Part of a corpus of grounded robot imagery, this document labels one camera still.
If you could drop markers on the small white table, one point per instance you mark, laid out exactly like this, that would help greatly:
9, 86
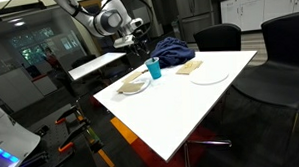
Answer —
95, 63

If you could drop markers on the person in red shirt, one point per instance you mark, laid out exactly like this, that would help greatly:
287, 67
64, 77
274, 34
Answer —
51, 58

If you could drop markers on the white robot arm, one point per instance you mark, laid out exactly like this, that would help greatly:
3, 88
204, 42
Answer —
102, 20

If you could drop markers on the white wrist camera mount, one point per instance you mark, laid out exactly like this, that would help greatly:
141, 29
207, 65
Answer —
123, 41

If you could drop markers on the white kitchen cabinets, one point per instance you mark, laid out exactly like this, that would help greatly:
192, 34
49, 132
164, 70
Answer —
263, 6

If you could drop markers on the black chair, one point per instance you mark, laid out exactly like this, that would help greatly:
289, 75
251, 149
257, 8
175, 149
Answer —
282, 65
218, 37

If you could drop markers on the stainless steel refrigerator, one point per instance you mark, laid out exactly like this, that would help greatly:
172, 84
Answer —
195, 15

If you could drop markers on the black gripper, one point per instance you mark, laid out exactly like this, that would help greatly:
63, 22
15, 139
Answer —
138, 44

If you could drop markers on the green pen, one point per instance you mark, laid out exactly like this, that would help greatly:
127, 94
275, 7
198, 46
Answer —
152, 59

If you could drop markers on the navy blue cloth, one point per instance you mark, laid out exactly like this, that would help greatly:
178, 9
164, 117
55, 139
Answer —
173, 52

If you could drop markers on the chrome table base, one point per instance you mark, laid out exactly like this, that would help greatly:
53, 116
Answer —
208, 143

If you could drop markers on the white round plate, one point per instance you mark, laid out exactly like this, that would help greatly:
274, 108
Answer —
209, 76
142, 85

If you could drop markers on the black clamp orange tip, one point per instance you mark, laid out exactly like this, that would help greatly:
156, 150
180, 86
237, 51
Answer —
74, 134
69, 114

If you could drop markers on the white device with blue lights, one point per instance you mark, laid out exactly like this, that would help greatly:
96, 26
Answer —
9, 141

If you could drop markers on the light blue cup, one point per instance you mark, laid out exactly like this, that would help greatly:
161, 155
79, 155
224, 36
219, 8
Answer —
154, 70

